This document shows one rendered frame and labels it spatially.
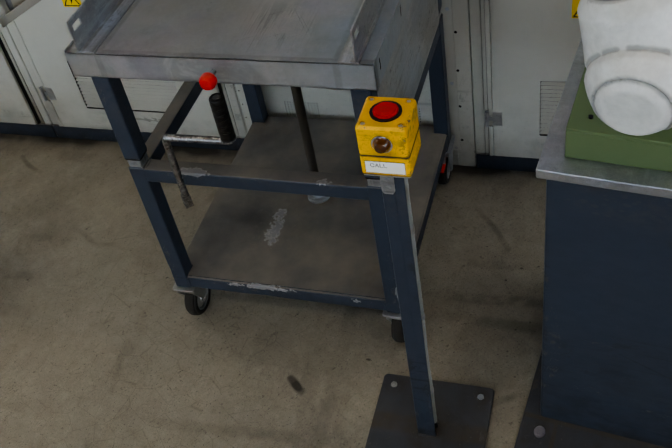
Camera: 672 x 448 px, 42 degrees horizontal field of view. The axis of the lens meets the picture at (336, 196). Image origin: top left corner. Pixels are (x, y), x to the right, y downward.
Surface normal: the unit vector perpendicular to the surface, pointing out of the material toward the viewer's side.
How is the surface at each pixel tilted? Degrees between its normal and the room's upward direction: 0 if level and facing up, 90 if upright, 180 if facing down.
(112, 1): 90
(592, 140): 90
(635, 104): 100
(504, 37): 90
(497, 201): 0
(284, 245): 0
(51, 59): 90
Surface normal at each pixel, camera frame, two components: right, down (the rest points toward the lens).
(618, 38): -0.57, 0.51
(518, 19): -0.26, 0.69
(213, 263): -0.15, -0.72
